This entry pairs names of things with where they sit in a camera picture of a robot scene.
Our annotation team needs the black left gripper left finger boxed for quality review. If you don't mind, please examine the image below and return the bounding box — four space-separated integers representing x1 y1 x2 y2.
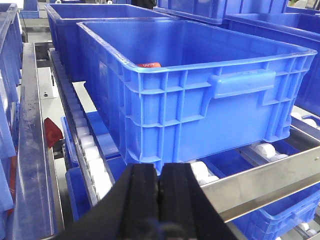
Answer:
56 164 160 240

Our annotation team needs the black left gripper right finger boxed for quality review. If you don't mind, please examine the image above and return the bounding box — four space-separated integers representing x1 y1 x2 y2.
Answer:
159 163 237 240

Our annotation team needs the orange cylindrical capacitor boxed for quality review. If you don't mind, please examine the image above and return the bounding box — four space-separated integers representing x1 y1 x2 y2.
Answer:
136 62 162 68

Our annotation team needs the steel shelf front bar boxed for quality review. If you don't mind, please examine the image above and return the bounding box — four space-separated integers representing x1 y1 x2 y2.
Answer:
201 147 320 223

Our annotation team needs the blue bin below shelf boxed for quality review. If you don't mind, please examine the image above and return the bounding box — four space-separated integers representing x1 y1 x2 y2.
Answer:
200 150 320 240

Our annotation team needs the blue bin behind target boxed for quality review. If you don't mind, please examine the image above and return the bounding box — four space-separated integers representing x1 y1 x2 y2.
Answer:
45 3 175 82

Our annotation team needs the blue bin far left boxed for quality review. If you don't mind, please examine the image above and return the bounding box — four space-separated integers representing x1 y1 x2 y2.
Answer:
0 2 25 213

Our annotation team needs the blue bin right rear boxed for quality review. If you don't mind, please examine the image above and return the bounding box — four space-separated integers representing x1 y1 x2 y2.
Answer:
152 0 320 111

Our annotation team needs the left white roller track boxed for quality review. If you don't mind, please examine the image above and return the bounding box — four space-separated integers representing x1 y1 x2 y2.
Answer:
49 48 115 207

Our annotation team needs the red plastic object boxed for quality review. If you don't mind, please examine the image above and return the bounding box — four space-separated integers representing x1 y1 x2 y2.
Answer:
44 117 63 148

